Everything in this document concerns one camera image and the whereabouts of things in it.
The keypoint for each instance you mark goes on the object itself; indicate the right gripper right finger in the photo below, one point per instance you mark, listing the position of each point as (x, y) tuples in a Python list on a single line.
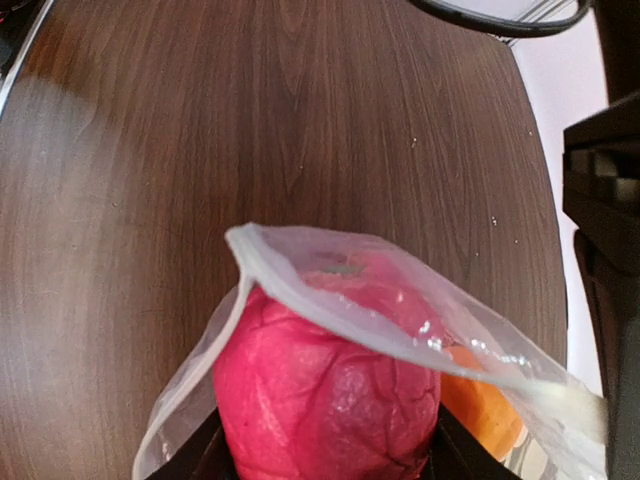
[(456, 455)]

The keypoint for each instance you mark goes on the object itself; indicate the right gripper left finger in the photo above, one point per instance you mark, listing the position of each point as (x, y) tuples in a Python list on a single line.
[(205, 456)]

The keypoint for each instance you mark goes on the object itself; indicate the red fake apple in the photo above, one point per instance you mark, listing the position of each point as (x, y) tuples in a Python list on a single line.
[(298, 402)]

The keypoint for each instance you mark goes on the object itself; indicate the clear polka dot zip bag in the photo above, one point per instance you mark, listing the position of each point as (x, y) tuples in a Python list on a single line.
[(369, 291)]

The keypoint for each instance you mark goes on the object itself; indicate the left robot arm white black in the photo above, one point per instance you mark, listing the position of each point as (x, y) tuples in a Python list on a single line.
[(601, 196)]

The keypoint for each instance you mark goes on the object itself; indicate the orange fake orange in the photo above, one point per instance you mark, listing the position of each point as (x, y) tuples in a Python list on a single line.
[(484, 411)]

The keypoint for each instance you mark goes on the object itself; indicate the front aluminium rail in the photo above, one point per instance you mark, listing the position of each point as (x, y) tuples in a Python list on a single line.
[(20, 24)]

